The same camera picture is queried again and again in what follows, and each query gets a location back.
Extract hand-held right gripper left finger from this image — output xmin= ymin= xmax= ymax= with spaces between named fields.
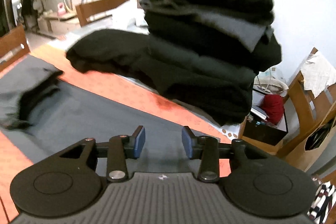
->
xmin=59 ymin=126 xmax=146 ymax=183

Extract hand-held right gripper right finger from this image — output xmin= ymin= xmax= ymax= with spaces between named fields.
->
xmin=182 ymin=126 xmax=259 ymax=183

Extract dark grey pants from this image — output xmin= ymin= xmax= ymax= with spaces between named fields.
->
xmin=0 ymin=55 xmax=233 ymax=180

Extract stack of folded dark clothes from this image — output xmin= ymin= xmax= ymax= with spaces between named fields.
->
xmin=139 ymin=0 xmax=282 ymax=126

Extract coat rack with clothes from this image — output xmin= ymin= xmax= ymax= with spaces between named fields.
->
xmin=21 ymin=0 xmax=44 ymax=30

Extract orange patterned table mat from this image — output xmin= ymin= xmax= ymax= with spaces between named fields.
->
xmin=0 ymin=44 xmax=239 ymax=222

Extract black box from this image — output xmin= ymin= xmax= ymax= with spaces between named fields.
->
xmin=240 ymin=105 xmax=289 ymax=146

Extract red cloth item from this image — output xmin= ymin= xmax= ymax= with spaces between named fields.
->
xmin=260 ymin=94 xmax=285 ymax=126

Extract black folded garment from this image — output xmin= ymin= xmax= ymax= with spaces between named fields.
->
xmin=66 ymin=29 xmax=153 ymax=75

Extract woven basket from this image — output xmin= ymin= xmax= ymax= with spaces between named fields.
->
xmin=253 ymin=74 xmax=289 ymax=97

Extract wooden chair with draped cloth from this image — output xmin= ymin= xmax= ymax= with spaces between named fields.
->
xmin=276 ymin=47 xmax=336 ymax=172

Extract brown paper bag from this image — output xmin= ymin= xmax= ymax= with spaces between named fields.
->
xmin=302 ymin=109 xmax=336 ymax=173

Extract wooden chair with slot back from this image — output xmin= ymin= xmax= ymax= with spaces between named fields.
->
xmin=76 ymin=0 xmax=130 ymax=27

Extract beige television cabinet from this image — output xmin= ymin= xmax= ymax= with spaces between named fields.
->
xmin=38 ymin=13 xmax=80 ymax=34

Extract white cloth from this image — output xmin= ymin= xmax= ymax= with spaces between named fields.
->
xmin=300 ymin=50 xmax=336 ymax=98

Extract striped cloth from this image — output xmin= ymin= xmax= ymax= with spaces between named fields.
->
xmin=307 ymin=179 xmax=336 ymax=222

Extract wooden chair with slatted back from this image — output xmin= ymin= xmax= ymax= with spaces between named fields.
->
xmin=0 ymin=24 xmax=31 ymax=72

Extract oval standing mirror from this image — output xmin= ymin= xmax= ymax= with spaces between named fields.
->
xmin=10 ymin=0 xmax=22 ymax=29

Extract dark glass sliding door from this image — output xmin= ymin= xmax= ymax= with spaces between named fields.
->
xmin=0 ymin=0 xmax=17 ymax=35

